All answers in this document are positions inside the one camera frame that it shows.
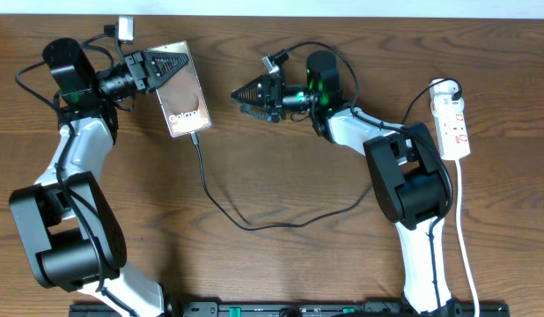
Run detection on black charger cable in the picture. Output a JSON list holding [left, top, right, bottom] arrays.
[[189, 77, 463, 232]]

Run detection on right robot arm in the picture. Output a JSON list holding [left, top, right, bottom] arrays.
[[231, 49, 453, 316]]

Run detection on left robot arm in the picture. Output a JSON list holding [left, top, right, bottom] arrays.
[[9, 38, 191, 316]]

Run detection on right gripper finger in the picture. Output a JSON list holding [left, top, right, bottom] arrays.
[[240, 104, 281, 123], [231, 75, 266, 106]]

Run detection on white power strip cord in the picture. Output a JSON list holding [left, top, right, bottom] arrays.
[[453, 158, 481, 317]]

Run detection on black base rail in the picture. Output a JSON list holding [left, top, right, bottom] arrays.
[[68, 300, 511, 317]]

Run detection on white power strip socket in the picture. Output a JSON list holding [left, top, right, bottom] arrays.
[[430, 78, 471, 161]]

